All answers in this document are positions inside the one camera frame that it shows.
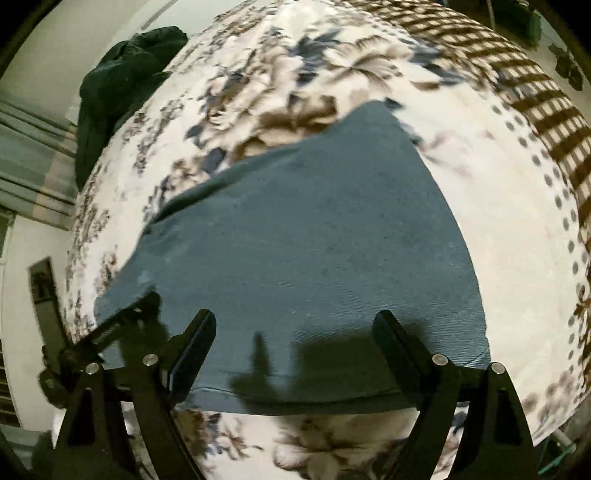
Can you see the brown checked blanket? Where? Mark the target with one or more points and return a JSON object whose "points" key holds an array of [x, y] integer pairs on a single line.
{"points": [[531, 78]]}

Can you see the dark wall ornament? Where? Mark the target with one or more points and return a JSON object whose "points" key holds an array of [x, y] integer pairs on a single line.
{"points": [[569, 64]]}

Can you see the dark green jacket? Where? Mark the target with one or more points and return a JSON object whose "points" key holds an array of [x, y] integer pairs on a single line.
{"points": [[115, 92]]}

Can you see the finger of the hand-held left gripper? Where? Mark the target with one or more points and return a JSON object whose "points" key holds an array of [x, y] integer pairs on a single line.
{"points": [[121, 323]]}

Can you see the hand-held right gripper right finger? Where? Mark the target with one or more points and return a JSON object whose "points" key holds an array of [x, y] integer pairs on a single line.
{"points": [[393, 353]]}

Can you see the blue-grey pants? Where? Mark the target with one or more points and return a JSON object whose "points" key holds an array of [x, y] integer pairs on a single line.
{"points": [[300, 230]]}

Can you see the dark green box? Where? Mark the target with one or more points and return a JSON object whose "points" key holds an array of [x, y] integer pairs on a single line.
{"points": [[512, 18]]}

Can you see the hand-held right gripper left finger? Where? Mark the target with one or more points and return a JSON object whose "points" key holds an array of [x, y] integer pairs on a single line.
{"points": [[187, 369]]}

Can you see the striped curtain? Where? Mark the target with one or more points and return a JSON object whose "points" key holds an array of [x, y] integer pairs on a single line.
{"points": [[32, 175]]}

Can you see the white floral blanket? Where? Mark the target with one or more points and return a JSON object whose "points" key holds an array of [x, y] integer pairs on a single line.
{"points": [[489, 184]]}

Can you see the dark framed wall panel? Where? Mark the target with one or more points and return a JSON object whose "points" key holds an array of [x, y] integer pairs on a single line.
{"points": [[42, 286]]}

